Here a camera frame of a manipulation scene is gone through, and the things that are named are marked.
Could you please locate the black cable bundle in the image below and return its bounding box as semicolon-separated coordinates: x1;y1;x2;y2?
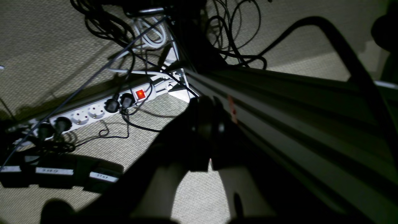
70;0;268;70

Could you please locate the white power strip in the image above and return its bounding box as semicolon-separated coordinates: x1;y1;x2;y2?
44;78;177;134

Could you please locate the aluminium table frame beam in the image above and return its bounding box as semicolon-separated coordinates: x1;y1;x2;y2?
185;68;398;224

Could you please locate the white coiled cable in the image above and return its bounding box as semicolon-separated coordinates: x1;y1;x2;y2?
132;17;168;49

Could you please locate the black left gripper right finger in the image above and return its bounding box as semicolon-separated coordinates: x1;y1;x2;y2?
209;96;352;218

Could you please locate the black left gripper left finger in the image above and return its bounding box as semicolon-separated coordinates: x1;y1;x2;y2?
78;97;204;218

